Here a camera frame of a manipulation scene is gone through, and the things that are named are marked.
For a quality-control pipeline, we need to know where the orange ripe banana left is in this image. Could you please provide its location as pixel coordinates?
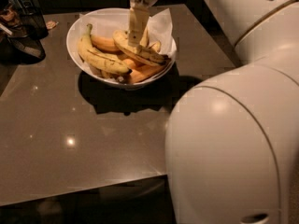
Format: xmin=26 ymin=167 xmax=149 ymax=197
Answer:
xmin=91 ymin=35 xmax=119 ymax=52

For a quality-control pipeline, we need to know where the orange banana middle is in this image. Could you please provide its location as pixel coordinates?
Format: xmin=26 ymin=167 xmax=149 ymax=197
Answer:
xmin=123 ymin=58 xmax=143 ymax=69

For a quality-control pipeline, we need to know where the black mesh pen holder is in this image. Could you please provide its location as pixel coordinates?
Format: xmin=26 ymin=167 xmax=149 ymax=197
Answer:
xmin=19 ymin=7 xmax=49 ymax=39

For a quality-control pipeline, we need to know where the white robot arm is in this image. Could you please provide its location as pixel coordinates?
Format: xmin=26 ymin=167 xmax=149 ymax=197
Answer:
xmin=165 ymin=0 xmax=299 ymax=224

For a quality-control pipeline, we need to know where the large yellow front-left banana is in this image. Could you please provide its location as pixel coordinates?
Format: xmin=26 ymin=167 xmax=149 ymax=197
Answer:
xmin=77 ymin=23 xmax=132 ymax=76

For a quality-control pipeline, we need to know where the white paper liner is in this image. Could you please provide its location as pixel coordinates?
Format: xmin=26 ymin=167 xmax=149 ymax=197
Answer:
xmin=78 ymin=8 xmax=177 ymax=58

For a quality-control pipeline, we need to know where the small yellow banana right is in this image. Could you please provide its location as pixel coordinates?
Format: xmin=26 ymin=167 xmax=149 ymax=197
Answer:
xmin=149 ymin=41 xmax=162 ymax=53

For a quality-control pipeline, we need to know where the white bowl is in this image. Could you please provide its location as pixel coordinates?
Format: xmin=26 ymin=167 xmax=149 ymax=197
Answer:
xmin=66 ymin=19 xmax=176 ymax=90

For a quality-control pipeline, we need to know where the upright yellow banana back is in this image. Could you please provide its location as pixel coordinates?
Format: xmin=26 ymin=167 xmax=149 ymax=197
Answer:
xmin=140 ymin=28 xmax=149 ymax=47

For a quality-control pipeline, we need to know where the black mesh basket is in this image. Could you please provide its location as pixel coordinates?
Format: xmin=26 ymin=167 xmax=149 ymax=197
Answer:
xmin=8 ymin=25 xmax=46 ymax=63

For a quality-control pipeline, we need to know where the long spotted yellow banana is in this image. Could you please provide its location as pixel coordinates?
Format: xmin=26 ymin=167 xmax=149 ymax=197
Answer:
xmin=112 ymin=30 xmax=171 ymax=66

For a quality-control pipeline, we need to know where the small crumpled wrapper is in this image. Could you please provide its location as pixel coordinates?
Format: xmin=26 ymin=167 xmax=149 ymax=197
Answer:
xmin=46 ymin=21 xmax=58 ymax=30

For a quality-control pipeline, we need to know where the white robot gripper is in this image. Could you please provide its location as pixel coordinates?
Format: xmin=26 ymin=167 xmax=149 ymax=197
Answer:
xmin=128 ymin=0 xmax=158 ymax=46

